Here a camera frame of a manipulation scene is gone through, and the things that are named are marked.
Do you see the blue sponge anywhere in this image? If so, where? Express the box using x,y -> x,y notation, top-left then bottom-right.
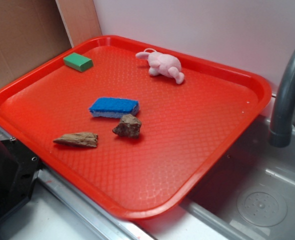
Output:
88,97 -> 140,119

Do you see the pink plush bunny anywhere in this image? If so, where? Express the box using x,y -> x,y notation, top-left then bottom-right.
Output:
135,48 -> 185,85

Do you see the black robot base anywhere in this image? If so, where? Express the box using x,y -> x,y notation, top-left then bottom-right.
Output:
0,139 -> 41,222

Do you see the red plastic tray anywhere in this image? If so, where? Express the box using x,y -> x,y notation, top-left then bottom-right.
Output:
0,36 -> 272,220

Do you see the brown rock chunk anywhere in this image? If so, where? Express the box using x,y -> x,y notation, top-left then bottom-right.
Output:
112,114 -> 142,139

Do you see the brown wood piece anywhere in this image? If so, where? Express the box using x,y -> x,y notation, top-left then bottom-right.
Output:
53,132 -> 99,148

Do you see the green rectangular block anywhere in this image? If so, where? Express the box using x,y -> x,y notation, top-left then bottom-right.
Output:
63,52 -> 94,73

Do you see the grey faucet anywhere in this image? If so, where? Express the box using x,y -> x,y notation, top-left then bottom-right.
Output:
268,50 -> 295,148

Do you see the grey toy sink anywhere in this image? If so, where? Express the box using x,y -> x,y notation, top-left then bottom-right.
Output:
0,103 -> 295,240

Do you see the brown cardboard panel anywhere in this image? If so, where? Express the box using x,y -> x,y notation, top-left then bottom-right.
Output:
0,0 -> 102,88

